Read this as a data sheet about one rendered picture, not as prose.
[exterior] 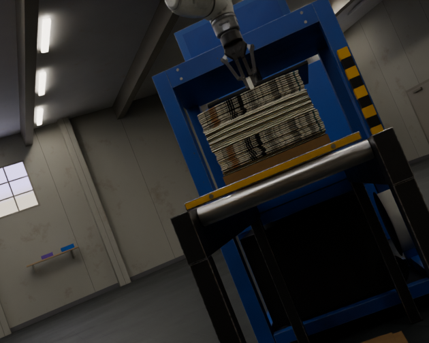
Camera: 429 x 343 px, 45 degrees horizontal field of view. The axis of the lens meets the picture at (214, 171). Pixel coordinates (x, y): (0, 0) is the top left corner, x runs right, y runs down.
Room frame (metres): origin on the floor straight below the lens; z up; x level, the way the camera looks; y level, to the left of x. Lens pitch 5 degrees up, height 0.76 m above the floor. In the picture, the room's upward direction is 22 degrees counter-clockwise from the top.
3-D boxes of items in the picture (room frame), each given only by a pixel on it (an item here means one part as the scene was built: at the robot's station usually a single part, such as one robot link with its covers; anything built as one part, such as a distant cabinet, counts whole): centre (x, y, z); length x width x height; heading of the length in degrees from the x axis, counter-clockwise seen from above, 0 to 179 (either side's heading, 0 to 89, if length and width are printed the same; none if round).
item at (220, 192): (1.20, -0.12, 0.81); 0.43 x 0.03 x 0.02; 81
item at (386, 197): (2.86, -0.41, 0.38); 0.94 x 0.69 x 0.63; 81
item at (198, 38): (2.86, -0.41, 1.65); 0.60 x 0.45 x 0.20; 81
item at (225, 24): (1.77, -0.23, 1.36); 0.09 x 0.09 x 0.06
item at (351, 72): (2.43, -0.78, 1.05); 0.05 x 0.05 x 0.45; 81
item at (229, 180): (1.39, -0.17, 0.83); 0.29 x 0.16 x 0.04; 82
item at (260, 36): (2.86, -0.41, 1.50); 0.94 x 0.68 x 0.10; 81
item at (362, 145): (1.28, -0.15, 0.77); 0.47 x 0.05 x 0.05; 81
